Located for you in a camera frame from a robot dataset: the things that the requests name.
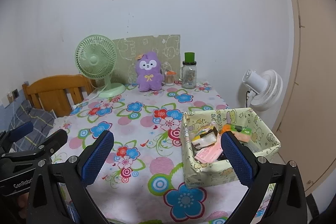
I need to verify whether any yellow cartoon storage box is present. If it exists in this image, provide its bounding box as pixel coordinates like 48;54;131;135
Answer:
180;107;281;188

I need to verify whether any green orange tissue pack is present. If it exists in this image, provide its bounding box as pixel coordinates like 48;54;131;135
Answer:
220;124;252;143

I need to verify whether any pink pack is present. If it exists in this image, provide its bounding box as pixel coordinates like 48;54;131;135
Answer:
194;140;223;164

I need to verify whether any cartoon print tissue pack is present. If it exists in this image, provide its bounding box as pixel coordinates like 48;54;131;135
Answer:
191;121;218;150

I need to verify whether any grey plaid pillow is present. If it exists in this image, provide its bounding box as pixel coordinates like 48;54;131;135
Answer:
8;100;56;152

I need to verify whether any white bedding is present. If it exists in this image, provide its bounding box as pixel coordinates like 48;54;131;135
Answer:
54;117;71;129

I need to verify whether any beige door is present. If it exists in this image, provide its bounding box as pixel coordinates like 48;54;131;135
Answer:
273;0;335;194

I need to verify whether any green desk fan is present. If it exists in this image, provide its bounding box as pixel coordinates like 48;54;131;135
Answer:
75;35;126;98

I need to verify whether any white standing fan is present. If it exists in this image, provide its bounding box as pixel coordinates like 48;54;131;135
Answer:
242;69;283;111

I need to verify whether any purple plush toy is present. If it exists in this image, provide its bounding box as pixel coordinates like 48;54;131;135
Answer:
135;51;164;92

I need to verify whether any toothpick jar with orange lid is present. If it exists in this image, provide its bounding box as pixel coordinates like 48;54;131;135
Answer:
164;71;177;86

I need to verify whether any glass jar with green lid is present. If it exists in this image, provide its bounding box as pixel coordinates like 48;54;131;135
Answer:
181;52;197;89

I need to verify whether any wall power socket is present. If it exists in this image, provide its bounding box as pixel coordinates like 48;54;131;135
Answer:
12;89;19;100

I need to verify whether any white fan power cable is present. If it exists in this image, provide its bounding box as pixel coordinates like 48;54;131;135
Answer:
71;79;108;110

